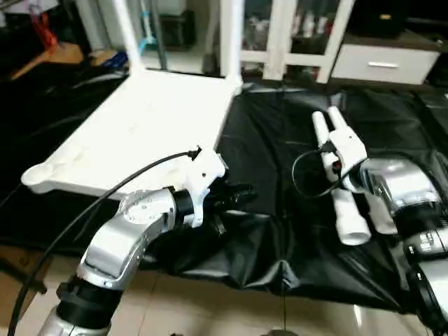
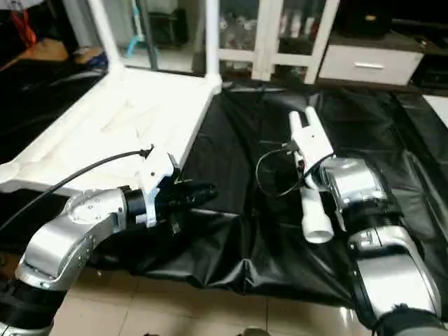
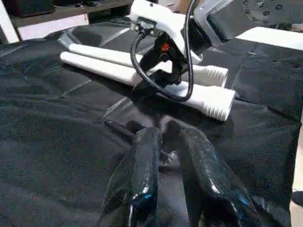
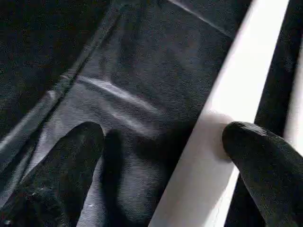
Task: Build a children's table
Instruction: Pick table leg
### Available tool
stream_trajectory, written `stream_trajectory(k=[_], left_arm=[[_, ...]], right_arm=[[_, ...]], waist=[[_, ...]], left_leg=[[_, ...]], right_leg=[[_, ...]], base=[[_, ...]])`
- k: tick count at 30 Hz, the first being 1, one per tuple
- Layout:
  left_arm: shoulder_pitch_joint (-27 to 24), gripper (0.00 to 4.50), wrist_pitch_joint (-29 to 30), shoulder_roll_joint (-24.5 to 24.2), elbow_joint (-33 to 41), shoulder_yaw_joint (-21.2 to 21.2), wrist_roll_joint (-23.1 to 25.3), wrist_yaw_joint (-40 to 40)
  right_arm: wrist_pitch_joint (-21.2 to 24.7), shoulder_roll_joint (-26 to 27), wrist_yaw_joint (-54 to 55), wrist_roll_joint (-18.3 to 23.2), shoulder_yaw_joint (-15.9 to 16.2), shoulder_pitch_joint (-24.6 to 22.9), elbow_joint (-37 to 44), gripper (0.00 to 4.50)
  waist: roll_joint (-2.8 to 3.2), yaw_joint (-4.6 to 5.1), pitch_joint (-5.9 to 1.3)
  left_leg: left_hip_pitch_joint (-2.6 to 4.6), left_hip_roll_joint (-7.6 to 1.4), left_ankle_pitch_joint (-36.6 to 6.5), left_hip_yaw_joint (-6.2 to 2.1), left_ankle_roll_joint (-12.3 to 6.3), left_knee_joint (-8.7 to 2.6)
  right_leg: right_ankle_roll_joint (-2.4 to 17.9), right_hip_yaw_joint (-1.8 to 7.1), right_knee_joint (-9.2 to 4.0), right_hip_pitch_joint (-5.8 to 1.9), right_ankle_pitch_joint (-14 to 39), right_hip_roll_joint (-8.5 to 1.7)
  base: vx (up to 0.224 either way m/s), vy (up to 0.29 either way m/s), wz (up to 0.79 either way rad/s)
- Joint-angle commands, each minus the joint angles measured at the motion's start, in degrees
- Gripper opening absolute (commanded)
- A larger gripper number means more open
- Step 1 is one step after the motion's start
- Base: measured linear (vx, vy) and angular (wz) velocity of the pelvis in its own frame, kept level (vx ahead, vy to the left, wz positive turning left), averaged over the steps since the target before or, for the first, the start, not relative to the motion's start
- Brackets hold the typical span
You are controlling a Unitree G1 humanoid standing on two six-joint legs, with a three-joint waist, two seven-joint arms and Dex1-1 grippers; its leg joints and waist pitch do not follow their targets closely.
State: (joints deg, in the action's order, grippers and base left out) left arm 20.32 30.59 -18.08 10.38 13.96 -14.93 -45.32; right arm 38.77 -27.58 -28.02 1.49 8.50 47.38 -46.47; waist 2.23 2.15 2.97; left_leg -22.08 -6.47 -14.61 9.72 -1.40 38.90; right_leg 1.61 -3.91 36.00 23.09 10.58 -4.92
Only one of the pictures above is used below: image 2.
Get teal and white pole tool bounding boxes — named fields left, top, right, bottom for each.
left=125, top=0, right=149, bottom=60

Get white drawer unit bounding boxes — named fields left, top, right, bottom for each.
left=318, top=43, right=425, bottom=87

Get dark metal stand pole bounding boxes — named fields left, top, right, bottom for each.
left=140, top=0, right=159, bottom=69

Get white glass-door cabinet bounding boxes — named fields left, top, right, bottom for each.
left=210, top=0, right=341, bottom=83

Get black mat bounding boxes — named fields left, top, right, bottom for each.
left=0, top=59, right=448, bottom=309

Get white plastic table leg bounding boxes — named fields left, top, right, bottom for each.
left=300, top=105, right=336, bottom=245
left=87, top=0, right=127, bottom=75
left=204, top=0, right=223, bottom=79

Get white plastic table top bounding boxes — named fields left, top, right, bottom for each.
left=0, top=66, right=223, bottom=195

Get red cables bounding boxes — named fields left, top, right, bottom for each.
left=8, top=0, right=37, bottom=47

